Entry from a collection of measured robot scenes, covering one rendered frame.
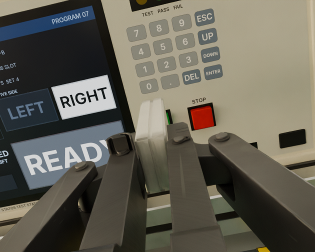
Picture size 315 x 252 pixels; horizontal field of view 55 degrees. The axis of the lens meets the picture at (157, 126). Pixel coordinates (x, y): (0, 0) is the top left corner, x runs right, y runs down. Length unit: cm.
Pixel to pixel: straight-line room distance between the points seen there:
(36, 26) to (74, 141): 10
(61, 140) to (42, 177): 4
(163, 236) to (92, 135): 11
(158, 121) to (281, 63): 15
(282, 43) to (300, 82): 4
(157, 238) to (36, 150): 14
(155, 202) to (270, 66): 16
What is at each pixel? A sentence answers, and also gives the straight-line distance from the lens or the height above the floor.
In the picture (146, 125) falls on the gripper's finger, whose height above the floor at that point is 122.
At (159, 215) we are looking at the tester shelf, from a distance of 28.
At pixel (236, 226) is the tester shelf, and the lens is 30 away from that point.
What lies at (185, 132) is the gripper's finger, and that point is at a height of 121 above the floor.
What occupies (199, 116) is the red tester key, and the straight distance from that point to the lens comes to 27.
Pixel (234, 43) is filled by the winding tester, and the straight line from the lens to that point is 27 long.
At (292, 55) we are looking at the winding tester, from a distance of 28.
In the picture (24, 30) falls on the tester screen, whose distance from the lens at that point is 28.
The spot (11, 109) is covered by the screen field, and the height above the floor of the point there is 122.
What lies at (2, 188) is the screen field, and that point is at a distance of 34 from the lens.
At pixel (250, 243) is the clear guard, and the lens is 31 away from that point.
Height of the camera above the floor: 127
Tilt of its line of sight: 19 degrees down
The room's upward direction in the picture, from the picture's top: 13 degrees counter-clockwise
